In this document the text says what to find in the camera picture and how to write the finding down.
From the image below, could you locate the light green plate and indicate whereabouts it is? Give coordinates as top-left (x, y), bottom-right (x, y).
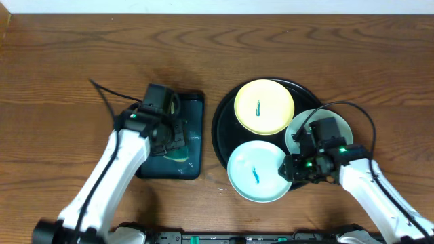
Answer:
top-left (285, 109), bottom-right (353, 154)
top-left (226, 140), bottom-right (292, 203)

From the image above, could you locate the green yellow sponge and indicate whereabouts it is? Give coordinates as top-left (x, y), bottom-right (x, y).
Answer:
top-left (163, 146), bottom-right (189, 163)

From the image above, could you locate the light green plate front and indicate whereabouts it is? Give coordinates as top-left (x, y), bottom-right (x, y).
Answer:
top-left (226, 140), bottom-right (292, 203)

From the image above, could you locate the yellow plate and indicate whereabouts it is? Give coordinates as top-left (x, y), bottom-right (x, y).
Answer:
top-left (234, 79), bottom-right (295, 136)

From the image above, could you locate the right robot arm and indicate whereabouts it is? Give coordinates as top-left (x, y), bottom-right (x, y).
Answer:
top-left (278, 144), bottom-right (433, 243)

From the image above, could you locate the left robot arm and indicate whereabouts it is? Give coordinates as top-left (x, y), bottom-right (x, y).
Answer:
top-left (31, 110), bottom-right (185, 243)

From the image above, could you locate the black rectangular water tray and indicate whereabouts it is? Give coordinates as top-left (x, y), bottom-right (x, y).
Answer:
top-left (136, 92), bottom-right (204, 180)

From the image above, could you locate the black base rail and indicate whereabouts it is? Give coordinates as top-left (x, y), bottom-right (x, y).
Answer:
top-left (111, 230), bottom-right (387, 244)

